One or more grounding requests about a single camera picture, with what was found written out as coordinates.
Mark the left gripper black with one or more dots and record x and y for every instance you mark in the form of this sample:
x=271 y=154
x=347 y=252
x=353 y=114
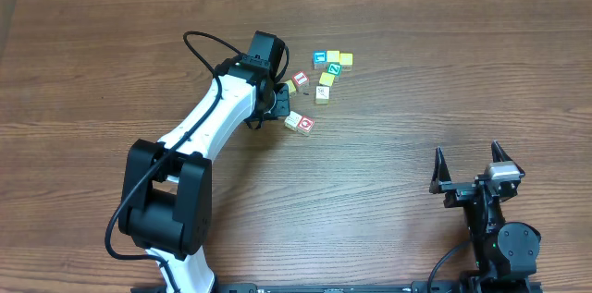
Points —
x=281 y=105

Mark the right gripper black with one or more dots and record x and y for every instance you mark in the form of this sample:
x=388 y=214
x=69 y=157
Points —
x=457 y=190

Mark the plain wooden block front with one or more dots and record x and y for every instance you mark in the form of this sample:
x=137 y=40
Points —
x=292 y=120

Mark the red C wooden block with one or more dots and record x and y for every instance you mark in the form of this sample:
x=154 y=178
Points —
x=305 y=125

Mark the plain picture wooden block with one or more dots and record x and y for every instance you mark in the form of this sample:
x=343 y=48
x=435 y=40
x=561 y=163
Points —
x=322 y=95

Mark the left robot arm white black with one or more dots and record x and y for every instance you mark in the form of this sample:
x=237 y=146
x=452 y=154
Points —
x=166 y=200

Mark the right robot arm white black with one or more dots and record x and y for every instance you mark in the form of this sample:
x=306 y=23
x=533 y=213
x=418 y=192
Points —
x=503 y=250

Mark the red I wooden block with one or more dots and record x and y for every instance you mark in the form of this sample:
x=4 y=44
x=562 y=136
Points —
x=300 y=80

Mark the yellow wooden block centre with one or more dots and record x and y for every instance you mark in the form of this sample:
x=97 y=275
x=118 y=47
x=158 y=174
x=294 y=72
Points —
x=326 y=79

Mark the blue letter wooden block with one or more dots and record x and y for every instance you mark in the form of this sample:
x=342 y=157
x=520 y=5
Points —
x=319 y=59

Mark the green Z wooden block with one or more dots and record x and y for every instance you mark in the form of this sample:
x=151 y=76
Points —
x=335 y=70

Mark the yellow top wooden block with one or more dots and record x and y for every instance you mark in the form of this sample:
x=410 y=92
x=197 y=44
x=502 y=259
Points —
x=333 y=56

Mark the yellow framed wooden block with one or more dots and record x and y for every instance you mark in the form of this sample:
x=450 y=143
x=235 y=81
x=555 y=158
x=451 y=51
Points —
x=346 y=61

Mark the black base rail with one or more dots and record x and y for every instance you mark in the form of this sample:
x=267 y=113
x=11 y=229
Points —
x=446 y=286

